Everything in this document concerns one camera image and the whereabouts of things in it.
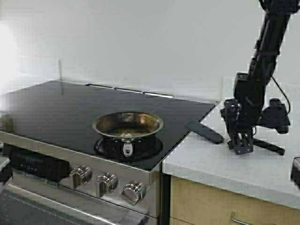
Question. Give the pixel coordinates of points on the middle steel stove knob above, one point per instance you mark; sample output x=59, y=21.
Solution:
x=105, y=184

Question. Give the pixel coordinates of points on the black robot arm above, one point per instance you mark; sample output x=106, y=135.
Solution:
x=267, y=47

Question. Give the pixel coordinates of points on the raw grey shrimp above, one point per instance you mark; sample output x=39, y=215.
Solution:
x=126, y=135

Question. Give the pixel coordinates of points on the black object at left edge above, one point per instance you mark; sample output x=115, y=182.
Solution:
x=5, y=170

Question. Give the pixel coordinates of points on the black spatula orange accent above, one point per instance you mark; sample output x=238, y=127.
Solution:
x=216, y=138

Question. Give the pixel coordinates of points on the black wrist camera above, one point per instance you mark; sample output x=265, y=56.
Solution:
x=275, y=116

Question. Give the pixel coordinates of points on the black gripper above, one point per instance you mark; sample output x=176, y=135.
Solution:
x=242, y=112

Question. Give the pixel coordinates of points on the steel frying pan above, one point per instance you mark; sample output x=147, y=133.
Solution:
x=142, y=125

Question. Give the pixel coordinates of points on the right steel stove knob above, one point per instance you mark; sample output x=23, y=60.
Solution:
x=133, y=192

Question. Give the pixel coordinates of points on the steel drawer handle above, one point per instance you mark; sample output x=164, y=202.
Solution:
x=235, y=220

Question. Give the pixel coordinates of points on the left steel stove knob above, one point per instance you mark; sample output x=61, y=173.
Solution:
x=80, y=175

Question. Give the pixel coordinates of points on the black appliance at right edge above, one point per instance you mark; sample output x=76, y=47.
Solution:
x=295, y=172

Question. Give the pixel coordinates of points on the wooden base cabinet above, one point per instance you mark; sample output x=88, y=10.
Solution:
x=198, y=204

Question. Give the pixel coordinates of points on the steel stove knob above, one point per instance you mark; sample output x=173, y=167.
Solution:
x=105, y=184
x=133, y=192
x=80, y=175

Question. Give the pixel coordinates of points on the stainless steel electric range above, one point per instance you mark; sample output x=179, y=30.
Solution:
x=47, y=131

